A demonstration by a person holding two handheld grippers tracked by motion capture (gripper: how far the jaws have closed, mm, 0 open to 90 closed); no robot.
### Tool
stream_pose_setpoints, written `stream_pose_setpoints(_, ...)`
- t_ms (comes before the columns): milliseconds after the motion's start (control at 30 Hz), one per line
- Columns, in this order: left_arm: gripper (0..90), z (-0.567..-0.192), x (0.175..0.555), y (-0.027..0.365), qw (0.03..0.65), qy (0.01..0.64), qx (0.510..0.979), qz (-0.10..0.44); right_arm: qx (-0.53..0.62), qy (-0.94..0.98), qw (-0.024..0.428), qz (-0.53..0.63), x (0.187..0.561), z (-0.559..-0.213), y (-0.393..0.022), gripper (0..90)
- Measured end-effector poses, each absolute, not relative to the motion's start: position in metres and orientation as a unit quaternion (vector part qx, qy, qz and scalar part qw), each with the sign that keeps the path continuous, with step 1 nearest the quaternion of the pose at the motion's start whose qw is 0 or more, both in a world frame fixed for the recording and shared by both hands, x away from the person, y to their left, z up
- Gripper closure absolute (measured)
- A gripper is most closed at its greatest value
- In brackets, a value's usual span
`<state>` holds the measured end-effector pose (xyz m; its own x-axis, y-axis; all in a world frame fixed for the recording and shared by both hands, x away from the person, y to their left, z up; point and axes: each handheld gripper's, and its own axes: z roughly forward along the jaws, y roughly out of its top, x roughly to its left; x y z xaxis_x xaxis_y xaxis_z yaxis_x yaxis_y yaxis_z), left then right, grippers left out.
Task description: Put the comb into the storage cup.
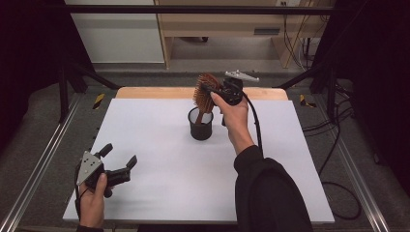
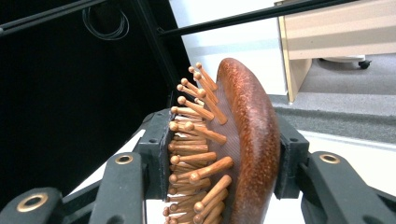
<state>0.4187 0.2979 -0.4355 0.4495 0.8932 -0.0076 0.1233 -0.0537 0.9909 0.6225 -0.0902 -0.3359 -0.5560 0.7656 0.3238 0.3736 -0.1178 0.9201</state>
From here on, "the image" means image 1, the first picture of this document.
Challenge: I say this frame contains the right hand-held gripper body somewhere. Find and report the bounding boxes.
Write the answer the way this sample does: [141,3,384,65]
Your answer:
[220,70,261,106]

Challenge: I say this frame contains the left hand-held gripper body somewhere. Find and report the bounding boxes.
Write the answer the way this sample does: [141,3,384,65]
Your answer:
[75,150,132,199]

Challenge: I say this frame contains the wooden paddle hairbrush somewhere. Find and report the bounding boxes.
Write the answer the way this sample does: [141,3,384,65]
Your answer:
[192,72,221,126]

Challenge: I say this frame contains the black mesh cup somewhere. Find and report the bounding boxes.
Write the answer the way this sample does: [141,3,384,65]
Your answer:
[188,106,215,141]

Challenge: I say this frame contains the person's right hand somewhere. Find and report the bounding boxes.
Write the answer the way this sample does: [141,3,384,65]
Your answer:
[210,91,255,156]

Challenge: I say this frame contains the person's left hand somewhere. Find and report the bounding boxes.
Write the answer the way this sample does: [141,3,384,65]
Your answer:
[77,172,109,229]

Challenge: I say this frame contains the yellow black tape strip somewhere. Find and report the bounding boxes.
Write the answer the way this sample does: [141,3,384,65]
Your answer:
[299,94,317,109]
[92,93,106,110]

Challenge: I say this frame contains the light wooden desk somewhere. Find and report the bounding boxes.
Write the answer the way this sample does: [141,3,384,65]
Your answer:
[154,0,337,70]

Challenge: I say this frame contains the white cabinet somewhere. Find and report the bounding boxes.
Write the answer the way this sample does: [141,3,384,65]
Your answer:
[64,0,165,64]

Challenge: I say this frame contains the black curtain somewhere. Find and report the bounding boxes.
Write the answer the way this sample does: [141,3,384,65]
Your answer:
[313,0,410,188]
[0,0,95,149]

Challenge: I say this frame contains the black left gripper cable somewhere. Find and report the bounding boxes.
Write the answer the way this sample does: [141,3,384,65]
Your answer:
[73,162,89,221]

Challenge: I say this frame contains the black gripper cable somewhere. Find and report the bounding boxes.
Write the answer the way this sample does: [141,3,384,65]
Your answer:
[241,91,362,221]
[73,162,89,221]

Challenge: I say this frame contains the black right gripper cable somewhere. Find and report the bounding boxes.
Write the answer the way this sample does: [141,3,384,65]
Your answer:
[241,91,362,221]

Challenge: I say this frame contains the aluminium floor rail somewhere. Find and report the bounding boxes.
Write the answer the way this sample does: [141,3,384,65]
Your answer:
[317,98,392,232]
[0,95,82,232]

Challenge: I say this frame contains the black metal frame stand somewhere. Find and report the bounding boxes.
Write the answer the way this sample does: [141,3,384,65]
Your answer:
[57,60,122,124]
[274,60,340,124]

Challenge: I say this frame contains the cables behind desk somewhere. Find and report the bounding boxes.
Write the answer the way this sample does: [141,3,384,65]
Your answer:
[280,0,331,71]

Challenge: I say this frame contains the black horizontal frame bar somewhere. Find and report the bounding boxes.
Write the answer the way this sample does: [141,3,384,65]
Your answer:
[42,4,337,15]

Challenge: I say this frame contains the black floor cables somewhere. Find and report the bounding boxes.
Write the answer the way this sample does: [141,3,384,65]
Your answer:
[302,81,356,170]

